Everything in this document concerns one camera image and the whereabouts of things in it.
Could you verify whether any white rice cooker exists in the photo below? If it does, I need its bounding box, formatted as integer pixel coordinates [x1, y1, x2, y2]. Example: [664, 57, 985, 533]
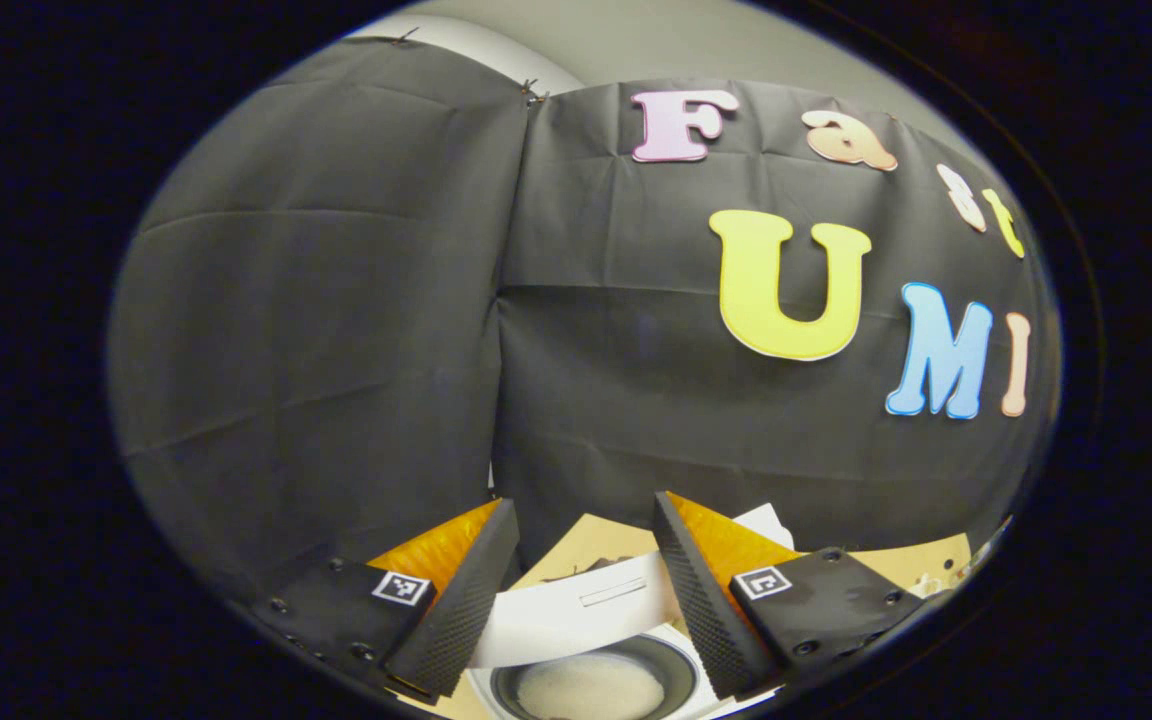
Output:
[469, 503, 798, 720]

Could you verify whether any black backdrop cloth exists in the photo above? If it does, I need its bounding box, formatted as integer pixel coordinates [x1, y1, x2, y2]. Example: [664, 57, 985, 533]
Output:
[108, 35, 1062, 606]

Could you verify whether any white rice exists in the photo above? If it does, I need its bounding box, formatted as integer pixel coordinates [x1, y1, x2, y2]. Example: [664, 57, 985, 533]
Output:
[515, 651, 666, 720]

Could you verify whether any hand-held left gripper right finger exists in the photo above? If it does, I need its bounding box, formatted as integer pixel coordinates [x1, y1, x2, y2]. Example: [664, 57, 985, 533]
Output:
[651, 490, 938, 700]

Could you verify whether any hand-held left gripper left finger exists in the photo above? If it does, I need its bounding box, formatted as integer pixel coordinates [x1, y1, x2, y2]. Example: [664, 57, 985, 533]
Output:
[254, 498, 521, 701]

